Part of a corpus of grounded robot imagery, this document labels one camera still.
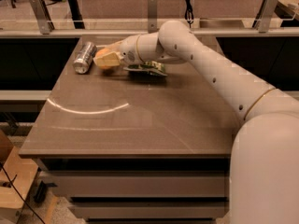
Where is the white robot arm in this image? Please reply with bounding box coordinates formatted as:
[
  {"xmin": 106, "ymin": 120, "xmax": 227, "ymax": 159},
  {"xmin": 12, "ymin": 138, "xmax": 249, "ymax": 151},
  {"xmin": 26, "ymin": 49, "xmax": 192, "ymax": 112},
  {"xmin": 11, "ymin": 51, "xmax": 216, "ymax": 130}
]
[{"xmin": 94, "ymin": 21, "xmax": 299, "ymax": 224}]

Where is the black table leg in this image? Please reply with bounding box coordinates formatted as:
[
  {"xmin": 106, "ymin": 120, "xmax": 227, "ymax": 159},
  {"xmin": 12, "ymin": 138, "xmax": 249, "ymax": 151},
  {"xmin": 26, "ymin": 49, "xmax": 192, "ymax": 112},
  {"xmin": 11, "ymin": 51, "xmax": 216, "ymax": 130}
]
[{"xmin": 67, "ymin": 0, "xmax": 85, "ymax": 29}]

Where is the hanging black cable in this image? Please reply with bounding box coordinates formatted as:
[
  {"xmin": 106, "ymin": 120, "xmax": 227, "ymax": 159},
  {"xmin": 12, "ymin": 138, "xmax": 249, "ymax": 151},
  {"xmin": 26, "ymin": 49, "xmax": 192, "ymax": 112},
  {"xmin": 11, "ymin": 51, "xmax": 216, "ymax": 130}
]
[{"xmin": 182, "ymin": 0, "xmax": 195, "ymax": 29}]

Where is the left metal rail bracket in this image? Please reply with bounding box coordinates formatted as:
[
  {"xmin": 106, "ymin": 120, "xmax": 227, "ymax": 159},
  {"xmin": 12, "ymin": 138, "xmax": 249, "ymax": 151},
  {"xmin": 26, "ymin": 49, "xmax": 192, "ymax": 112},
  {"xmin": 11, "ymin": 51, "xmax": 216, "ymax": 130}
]
[{"xmin": 29, "ymin": 0, "xmax": 54, "ymax": 35}]

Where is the silver redbull can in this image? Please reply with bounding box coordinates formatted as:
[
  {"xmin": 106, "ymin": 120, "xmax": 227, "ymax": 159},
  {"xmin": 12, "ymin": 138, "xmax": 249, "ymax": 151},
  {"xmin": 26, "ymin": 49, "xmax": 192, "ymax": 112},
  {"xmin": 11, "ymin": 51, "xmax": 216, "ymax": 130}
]
[{"xmin": 73, "ymin": 41, "xmax": 97, "ymax": 75}]

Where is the grey drawer cabinet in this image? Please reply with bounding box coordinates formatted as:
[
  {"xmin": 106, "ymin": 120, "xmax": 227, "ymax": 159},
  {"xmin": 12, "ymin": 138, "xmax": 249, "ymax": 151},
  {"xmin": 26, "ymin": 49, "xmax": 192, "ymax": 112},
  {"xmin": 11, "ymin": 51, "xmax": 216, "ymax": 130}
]
[{"xmin": 18, "ymin": 35, "xmax": 241, "ymax": 224}]

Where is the orange fruit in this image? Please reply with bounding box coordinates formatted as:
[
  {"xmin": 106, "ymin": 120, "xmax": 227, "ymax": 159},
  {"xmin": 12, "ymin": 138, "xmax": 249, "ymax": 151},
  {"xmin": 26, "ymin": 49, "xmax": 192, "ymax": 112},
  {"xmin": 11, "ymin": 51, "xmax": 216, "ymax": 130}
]
[{"xmin": 95, "ymin": 49, "xmax": 112, "ymax": 69}]

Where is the green chip bag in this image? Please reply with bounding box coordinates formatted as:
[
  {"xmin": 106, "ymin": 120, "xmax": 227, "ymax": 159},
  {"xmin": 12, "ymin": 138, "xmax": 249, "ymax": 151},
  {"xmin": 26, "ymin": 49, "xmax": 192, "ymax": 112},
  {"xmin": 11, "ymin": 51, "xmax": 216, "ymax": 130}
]
[{"xmin": 124, "ymin": 61, "xmax": 167, "ymax": 77}]

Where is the wooden box at left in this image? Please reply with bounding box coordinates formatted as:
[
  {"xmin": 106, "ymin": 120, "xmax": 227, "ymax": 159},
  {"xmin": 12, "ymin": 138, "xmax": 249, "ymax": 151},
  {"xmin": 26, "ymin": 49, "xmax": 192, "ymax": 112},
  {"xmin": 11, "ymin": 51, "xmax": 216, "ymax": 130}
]
[{"xmin": 0, "ymin": 130, "xmax": 39, "ymax": 224}]

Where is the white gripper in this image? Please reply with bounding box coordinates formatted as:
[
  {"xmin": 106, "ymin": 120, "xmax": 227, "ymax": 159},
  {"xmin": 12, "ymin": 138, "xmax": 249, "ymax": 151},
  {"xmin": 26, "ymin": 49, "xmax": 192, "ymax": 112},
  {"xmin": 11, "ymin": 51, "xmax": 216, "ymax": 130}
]
[{"xmin": 93, "ymin": 35, "xmax": 143, "ymax": 68}]

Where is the cabinet drawer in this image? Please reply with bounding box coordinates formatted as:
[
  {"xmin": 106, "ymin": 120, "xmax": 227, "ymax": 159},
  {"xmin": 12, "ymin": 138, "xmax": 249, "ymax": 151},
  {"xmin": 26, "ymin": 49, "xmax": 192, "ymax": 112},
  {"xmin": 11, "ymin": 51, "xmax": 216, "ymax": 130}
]
[
  {"xmin": 40, "ymin": 171, "xmax": 229, "ymax": 198},
  {"xmin": 69, "ymin": 202, "xmax": 228, "ymax": 219}
]

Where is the middle metal rail bracket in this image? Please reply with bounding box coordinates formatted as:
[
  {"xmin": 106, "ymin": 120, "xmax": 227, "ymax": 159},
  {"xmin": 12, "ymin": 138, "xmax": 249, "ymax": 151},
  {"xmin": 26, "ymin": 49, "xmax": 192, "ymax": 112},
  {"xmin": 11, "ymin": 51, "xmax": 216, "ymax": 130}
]
[{"xmin": 148, "ymin": 0, "xmax": 157, "ymax": 33}]

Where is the upper cabinet drawer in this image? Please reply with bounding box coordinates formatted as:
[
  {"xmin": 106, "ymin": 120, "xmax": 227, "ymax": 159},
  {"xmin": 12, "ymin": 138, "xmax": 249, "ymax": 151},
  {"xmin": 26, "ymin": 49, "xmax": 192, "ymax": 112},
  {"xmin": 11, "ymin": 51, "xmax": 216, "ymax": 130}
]
[{"xmin": 40, "ymin": 171, "xmax": 229, "ymax": 198}]

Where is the lower cabinet drawer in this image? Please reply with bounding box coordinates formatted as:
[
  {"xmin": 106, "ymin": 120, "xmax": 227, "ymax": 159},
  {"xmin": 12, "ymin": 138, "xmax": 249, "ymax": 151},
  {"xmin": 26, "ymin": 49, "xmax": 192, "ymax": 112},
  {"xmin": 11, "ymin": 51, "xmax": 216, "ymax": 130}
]
[{"xmin": 69, "ymin": 202, "xmax": 228, "ymax": 219}]

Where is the black cable at left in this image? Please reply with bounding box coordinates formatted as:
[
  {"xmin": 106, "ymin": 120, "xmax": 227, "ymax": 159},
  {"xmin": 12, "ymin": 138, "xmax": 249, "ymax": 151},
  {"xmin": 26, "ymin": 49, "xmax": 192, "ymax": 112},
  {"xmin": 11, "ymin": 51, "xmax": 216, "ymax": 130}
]
[{"xmin": 0, "ymin": 161, "xmax": 47, "ymax": 224}]

